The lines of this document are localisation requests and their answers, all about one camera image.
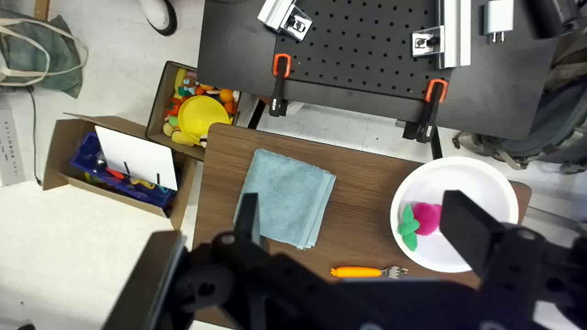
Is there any orange handled small tool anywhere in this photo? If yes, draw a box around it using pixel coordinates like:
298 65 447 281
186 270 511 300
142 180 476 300
328 263 410 283

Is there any white plate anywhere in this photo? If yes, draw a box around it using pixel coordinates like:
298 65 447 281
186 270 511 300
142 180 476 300
388 155 522 276

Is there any white black shoe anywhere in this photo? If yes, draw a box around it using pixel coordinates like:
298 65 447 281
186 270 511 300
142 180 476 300
135 0 179 39

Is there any green cloth tote bag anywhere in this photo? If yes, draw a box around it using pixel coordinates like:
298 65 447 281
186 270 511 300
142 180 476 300
0 14 91 102

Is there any grey backpack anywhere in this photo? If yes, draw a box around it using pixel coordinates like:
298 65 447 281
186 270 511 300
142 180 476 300
451 26 587 177

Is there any long aluminium extrusion rail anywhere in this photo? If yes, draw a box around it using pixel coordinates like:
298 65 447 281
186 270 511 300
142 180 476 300
438 0 474 70

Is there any cardboard box with blue tray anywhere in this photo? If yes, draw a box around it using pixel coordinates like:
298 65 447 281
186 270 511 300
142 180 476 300
40 114 197 232

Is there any yellow plastic toy bowl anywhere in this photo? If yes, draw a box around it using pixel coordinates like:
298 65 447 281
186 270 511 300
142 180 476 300
175 94 234 140

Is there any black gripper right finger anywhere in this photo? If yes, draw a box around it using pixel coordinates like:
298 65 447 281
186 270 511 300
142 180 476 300
438 190 507 281

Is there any aluminium bracket with tag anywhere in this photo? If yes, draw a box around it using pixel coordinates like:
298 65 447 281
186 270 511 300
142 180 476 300
256 0 313 45

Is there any orange toy fruit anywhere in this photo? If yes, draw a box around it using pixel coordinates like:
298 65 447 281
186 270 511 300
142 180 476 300
218 87 238 107

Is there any white power adapter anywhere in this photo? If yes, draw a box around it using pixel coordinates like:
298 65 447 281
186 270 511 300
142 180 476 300
480 0 517 47

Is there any pink green plush strawberry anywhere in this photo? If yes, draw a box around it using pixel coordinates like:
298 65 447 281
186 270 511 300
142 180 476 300
395 201 443 254

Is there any white paper sheet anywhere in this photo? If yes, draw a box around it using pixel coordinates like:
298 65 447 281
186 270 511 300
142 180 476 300
93 124 181 193

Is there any blue towel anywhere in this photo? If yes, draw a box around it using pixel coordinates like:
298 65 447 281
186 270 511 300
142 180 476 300
232 147 339 252

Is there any blue plastic tray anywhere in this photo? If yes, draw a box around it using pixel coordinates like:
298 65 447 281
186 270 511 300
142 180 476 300
65 131 175 212

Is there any small aluminium corner bracket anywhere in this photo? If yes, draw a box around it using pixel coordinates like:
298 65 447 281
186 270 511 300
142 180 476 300
408 25 445 59

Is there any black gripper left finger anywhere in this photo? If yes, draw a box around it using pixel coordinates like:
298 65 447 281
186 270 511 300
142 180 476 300
232 191 262 245

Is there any white printed paper strip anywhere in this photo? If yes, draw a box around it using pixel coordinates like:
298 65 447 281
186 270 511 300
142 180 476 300
0 100 29 190

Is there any orange black bar clamp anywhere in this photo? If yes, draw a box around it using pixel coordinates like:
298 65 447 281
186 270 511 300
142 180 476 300
267 52 295 120
401 76 451 146

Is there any cardboard box of toys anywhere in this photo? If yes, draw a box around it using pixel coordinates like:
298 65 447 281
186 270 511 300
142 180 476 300
144 59 243 164

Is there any black perforated work table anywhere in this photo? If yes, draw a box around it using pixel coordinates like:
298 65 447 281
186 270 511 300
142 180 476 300
196 0 559 162

